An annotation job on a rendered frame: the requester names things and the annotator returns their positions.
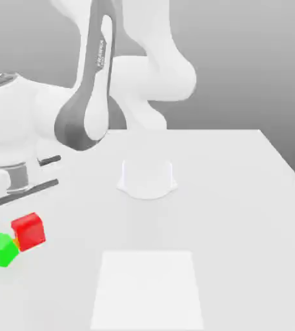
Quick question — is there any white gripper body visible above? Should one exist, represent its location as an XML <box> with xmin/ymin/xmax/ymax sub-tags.
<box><xmin>0</xmin><ymin>177</ymin><xmax>61</xmax><ymax>213</ymax></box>

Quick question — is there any small green cube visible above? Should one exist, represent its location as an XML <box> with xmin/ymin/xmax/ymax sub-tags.
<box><xmin>0</xmin><ymin>231</ymin><xmax>21</xmax><ymax>269</ymax></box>

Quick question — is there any small red cube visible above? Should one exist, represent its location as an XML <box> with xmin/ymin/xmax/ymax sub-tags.
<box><xmin>10</xmin><ymin>211</ymin><xmax>47</xmax><ymax>253</ymax></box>

